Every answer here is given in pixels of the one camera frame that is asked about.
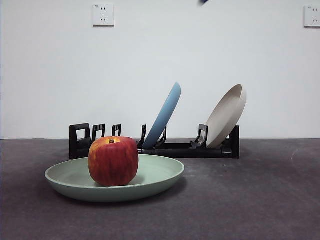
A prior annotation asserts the blue plate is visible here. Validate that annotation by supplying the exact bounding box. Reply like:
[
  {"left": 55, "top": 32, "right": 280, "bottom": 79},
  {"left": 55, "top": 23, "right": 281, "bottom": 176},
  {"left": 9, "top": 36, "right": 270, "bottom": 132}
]
[{"left": 144, "top": 81, "right": 183, "bottom": 149}]

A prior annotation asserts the beige plate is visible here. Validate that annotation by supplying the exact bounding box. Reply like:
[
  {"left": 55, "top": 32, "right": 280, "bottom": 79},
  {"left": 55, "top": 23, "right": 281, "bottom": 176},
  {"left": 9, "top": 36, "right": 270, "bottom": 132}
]
[{"left": 205, "top": 83, "right": 248, "bottom": 149}]

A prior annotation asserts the red apple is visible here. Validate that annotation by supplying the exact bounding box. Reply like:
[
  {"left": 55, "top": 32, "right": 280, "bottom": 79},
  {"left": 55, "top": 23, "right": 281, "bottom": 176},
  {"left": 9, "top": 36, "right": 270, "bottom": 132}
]
[{"left": 87, "top": 136, "right": 140, "bottom": 187}]

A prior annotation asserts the white wall socket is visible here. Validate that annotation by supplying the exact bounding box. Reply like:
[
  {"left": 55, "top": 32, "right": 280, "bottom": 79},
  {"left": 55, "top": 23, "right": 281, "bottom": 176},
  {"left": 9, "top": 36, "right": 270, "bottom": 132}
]
[
  {"left": 93, "top": 3, "right": 116, "bottom": 28},
  {"left": 303, "top": 5, "right": 320, "bottom": 28}
]

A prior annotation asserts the green plate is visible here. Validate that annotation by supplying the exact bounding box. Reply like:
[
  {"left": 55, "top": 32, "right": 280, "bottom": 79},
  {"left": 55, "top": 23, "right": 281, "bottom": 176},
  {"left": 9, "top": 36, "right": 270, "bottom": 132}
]
[{"left": 44, "top": 154, "right": 186, "bottom": 203}]

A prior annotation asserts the black plate rack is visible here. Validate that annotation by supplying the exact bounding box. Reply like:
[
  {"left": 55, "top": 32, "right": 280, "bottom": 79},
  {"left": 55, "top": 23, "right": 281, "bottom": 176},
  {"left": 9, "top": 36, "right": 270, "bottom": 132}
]
[{"left": 69, "top": 122, "right": 241, "bottom": 160}]

